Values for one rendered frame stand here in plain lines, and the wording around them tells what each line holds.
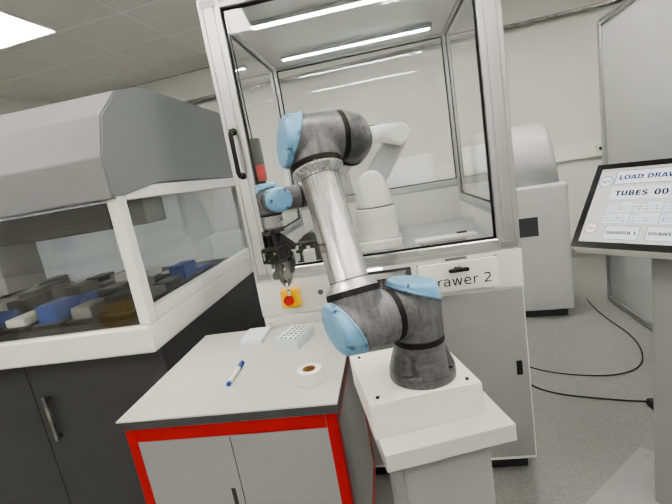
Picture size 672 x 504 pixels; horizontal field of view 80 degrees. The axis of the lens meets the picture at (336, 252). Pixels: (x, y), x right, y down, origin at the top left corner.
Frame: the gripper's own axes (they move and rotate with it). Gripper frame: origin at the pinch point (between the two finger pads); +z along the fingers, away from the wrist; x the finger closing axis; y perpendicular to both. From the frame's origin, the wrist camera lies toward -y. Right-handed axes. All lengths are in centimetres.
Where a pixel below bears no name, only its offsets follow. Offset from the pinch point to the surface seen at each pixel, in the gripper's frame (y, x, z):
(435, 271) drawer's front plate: -29, 46, 7
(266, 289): -10.6, -17.6, 5.9
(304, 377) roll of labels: 31.7, 20.2, 18.0
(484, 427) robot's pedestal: 40, 67, 21
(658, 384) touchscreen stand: -28, 113, 48
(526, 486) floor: -30, 71, 97
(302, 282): -15.1, -3.2, 5.0
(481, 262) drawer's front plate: -34, 63, 6
